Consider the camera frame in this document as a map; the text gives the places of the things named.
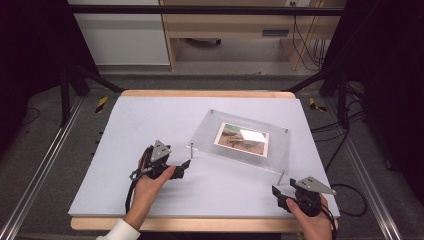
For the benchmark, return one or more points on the wooden desk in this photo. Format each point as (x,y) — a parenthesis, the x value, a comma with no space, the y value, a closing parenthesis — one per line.
(226,23)

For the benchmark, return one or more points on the painting print of boats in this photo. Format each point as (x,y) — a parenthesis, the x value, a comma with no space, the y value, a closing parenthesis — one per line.
(233,140)

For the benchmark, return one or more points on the yellow black floor tape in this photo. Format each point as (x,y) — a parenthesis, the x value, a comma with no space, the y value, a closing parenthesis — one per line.
(313,104)
(101,104)

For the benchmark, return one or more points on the aluminium floor rail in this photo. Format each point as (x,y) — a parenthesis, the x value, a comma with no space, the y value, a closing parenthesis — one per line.
(363,173)
(40,170)

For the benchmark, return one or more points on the white board mat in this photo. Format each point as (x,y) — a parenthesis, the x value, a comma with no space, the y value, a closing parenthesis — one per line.
(150,123)

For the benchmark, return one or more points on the black horizontal bar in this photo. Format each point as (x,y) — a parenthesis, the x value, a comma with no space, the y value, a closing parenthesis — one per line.
(200,10)

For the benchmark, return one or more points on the person's right hand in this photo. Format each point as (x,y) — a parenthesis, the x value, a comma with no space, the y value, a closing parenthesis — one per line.
(315,226)

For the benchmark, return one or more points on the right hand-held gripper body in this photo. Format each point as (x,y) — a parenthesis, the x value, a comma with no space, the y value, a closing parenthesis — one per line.
(311,186)

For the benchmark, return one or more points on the black metal stand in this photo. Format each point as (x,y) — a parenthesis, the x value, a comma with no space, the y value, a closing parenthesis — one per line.
(65,100)
(341,100)

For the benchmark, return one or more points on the clear acrylic photo frame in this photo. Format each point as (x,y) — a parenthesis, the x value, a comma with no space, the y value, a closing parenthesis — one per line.
(206,136)

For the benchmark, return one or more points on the grey desk label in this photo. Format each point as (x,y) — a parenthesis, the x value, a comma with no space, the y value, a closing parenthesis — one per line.
(275,32)

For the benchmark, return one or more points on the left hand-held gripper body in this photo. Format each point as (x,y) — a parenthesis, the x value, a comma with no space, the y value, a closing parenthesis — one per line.
(160,151)

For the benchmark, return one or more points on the black curtain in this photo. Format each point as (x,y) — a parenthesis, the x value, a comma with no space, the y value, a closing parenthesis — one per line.
(30,60)
(390,83)

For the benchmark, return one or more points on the white wall socket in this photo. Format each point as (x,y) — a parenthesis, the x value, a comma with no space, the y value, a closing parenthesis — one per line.
(300,2)

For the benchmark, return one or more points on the person's left hand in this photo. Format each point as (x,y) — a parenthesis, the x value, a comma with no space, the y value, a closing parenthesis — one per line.
(145,195)

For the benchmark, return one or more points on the white cabinet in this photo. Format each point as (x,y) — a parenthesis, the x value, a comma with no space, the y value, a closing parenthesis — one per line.
(123,36)

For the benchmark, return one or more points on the wooden table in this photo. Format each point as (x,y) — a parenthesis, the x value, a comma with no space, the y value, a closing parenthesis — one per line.
(200,93)

